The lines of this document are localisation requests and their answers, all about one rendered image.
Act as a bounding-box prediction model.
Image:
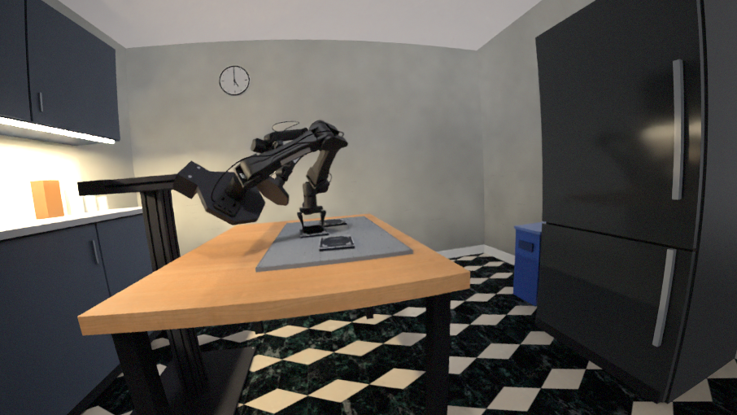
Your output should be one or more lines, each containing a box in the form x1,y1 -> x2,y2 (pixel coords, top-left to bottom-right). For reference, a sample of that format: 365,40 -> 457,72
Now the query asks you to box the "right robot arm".
213,120 -> 348,217

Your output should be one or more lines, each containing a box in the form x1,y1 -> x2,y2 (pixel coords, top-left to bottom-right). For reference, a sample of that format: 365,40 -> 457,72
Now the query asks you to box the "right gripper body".
297,194 -> 326,215

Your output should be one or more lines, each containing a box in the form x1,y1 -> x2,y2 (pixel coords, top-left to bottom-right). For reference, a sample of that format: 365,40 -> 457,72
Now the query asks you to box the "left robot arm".
251,128 -> 308,186

